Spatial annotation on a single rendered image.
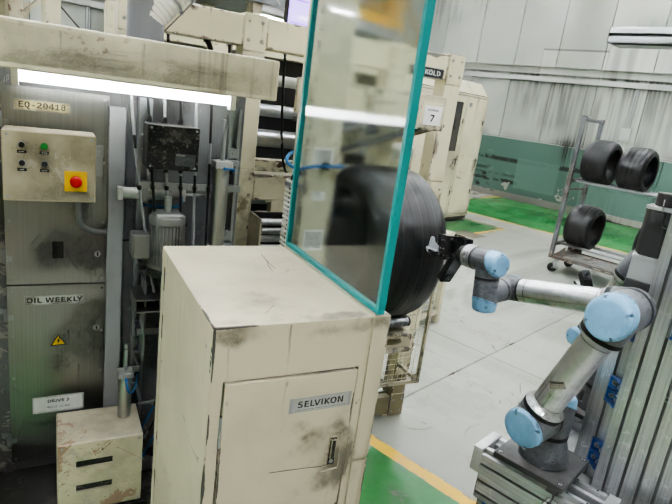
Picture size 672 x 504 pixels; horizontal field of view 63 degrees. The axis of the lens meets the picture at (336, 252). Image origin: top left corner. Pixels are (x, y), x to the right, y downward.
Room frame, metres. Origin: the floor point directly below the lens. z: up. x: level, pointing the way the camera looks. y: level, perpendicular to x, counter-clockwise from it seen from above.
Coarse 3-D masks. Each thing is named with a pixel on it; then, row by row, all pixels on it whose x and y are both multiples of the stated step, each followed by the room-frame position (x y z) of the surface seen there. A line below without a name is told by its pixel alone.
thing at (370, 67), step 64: (320, 0) 1.57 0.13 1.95; (384, 0) 1.28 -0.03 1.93; (320, 64) 1.53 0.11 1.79; (384, 64) 1.24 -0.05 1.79; (320, 128) 1.49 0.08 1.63; (384, 128) 1.21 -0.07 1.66; (320, 192) 1.45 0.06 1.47; (384, 192) 1.17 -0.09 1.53; (320, 256) 1.40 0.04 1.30; (384, 256) 1.13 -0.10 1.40
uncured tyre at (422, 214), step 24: (408, 192) 1.96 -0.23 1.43; (432, 192) 2.02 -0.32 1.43; (408, 216) 1.89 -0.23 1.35; (432, 216) 1.94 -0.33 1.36; (408, 240) 1.85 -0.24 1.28; (408, 264) 1.84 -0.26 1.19; (432, 264) 1.89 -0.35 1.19; (408, 288) 1.87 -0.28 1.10; (432, 288) 1.93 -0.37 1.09; (408, 312) 1.99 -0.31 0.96
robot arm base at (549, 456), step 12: (540, 444) 1.48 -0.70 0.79; (552, 444) 1.47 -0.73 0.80; (564, 444) 1.48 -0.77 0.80; (528, 456) 1.48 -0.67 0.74; (540, 456) 1.46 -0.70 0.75; (552, 456) 1.47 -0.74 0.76; (564, 456) 1.47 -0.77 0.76; (540, 468) 1.46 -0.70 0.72; (552, 468) 1.45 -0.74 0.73; (564, 468) 1.47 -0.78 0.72
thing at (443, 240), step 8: (440, 240) 1.78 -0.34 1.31; (448, 240) 1.74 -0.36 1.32; (456, 240) 1.75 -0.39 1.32; (464, 240) 1.70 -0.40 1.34; (472, 240) 1.72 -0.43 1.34; (440, 248) 1.78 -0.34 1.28; (448, 248) 1.74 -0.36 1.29; (456, 248) 1.74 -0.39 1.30; (448, 256) 1.74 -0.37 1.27; (456, 256) 1.69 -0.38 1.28
